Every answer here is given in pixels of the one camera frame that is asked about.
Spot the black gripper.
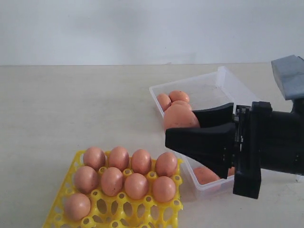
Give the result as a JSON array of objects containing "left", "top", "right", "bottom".
[{"left": 165, "top": 101, "right": 304, "bottom": 199}]

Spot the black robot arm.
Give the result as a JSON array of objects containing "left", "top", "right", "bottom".
[{"left": 165, "top": 99, "right": 304, "bottom": 199}]

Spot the brown egg cluster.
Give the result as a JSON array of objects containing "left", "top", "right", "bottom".
[
  {"left": 124, "top": 173, "right": 149, "bottom": 200},
  {"left": 101, "top": 167, "right": 124, "bottom": 197}
]

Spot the yellow plastic egg tray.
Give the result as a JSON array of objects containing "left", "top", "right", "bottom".
[{"left": 43, "top": 151, "right": 183, "bottom": 228}]

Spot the brown egg tray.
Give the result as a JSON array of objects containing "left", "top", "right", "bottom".
[
  {"left": 155, "top": 152, "right": 178, "bottom": 177},
  {"left": 131, "top": 149, "right": 152, "bottom": 176},
  {"left": 108, "top": 146, "right": 129, "bottom": 172},
  {"left": 83, "top": 147, "right": 105, "bottom": 171}
]

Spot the brown egg front corner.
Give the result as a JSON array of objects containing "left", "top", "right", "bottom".
[{"left": 193, "top": 166, "right": 220, "bottom": 185}]

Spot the clear plastic container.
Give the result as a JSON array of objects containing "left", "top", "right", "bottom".
[{"left": 150, "top": 66, "right": 270, "bottom": 199}]

